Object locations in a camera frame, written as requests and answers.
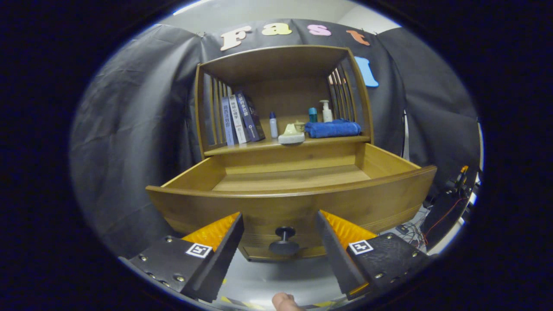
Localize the light blue book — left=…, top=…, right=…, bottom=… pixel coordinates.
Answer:
left=221, top=97, right=237, bottom=146

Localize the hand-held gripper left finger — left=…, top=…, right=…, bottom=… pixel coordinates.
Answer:
left=119, top=212, right=245, bottom=303

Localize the tangle of floor cables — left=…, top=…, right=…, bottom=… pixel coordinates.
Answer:
left=395, top=207, right=430, bottom=247

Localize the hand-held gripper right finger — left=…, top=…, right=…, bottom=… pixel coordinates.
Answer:
left=315, top=210, right=433, bottom=301

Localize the folded blue towel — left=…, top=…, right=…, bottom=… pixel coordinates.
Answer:
left=305, top=119, right=362, bottom=139

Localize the white book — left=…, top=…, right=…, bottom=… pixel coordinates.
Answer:
left=228, top=95, right=249, bottom=144

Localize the wooden countertop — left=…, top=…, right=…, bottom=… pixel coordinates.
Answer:
left=203, top=114, right=371, bottom=157

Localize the black drawer knob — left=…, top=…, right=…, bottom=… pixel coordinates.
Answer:
left=269, top=226, right=300, bottom=256

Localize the black equipment with orange tip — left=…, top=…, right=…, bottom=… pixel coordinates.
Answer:
left=421, top=165, right=476, bottom=251

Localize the cream cleaning brush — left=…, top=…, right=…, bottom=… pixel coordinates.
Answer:
left=278, top=123, right=306, bottom=146

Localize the black backdrop cloth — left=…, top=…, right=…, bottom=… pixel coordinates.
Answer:
left=69, top=18, right=481, bottom=259

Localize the wooden cabinet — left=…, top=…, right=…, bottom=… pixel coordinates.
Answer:
left=194, top=45, right=375, bottom=160

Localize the dark blue book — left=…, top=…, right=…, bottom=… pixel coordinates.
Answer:
left=235, top=91, right=266, bottom=143

